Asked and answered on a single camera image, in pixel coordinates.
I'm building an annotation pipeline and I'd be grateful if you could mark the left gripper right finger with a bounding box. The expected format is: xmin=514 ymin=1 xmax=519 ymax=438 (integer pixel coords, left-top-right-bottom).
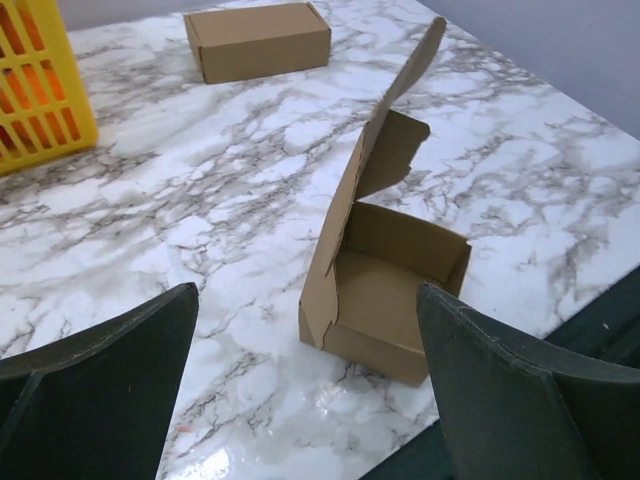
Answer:
xmin=417 ymin=283 xmax=639 ymax=479

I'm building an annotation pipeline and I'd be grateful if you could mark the yellow plastic shopping basket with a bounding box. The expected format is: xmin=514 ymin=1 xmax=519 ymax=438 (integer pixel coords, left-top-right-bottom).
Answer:
xmin=1 ymin=1 xmax=98 ymax=175

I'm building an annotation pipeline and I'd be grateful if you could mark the brown cardboard box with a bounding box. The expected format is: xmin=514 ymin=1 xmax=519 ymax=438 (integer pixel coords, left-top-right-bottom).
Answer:
xmin=184 ymin=2 xmax=332 ymax=85
xmin=298 ymin=16 xmax=471 ymax=386

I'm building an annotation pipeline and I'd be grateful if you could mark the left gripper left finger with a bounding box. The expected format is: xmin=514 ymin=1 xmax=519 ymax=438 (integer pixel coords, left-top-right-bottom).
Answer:
xmin=1 ymin=283 xmax=199 ymax=479

